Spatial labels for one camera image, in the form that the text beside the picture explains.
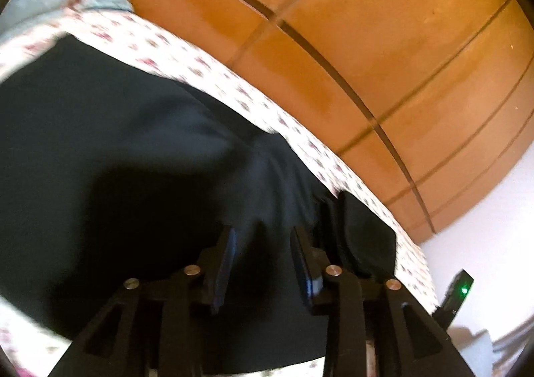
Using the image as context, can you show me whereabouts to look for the black embroidered pants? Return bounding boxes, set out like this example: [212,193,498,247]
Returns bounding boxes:
[0,35,397,373]

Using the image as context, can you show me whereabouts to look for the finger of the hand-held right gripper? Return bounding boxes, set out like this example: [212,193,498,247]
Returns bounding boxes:
[319,192,355,273]

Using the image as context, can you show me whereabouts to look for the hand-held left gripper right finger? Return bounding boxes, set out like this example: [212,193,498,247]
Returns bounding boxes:
[290,226,469,377]

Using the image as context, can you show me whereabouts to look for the floral bed sheet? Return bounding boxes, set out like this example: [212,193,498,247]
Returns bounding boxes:
[0,9,439,377]

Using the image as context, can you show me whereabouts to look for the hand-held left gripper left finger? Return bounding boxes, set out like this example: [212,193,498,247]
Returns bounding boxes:
[48,224,238,377]

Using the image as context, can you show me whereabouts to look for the wooden wardrobe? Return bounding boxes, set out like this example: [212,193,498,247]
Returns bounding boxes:
[67,0,530,244]

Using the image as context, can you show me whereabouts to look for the white ribbed object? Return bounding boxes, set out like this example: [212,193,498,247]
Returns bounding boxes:
[448,319,534,377]

